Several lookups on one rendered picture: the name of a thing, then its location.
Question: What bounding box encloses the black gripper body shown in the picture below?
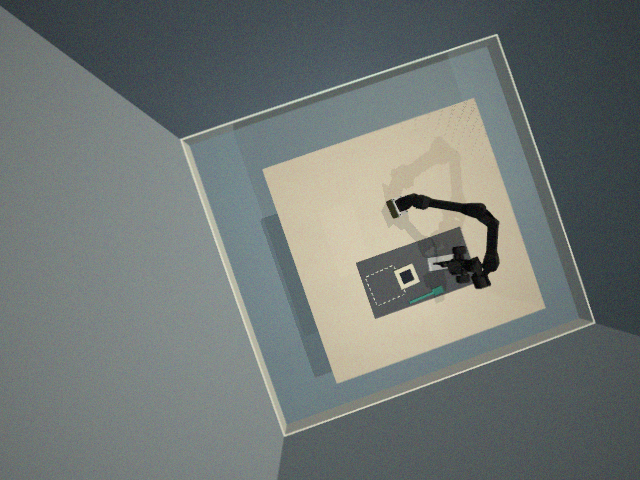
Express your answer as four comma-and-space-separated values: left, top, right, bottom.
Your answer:
452, 246, 470, 284

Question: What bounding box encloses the green small trowel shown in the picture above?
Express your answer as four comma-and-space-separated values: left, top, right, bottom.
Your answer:
409, 285, 444, 304

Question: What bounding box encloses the cream square tile with dark centre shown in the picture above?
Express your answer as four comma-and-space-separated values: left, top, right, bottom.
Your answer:
394, 264, 420, 290

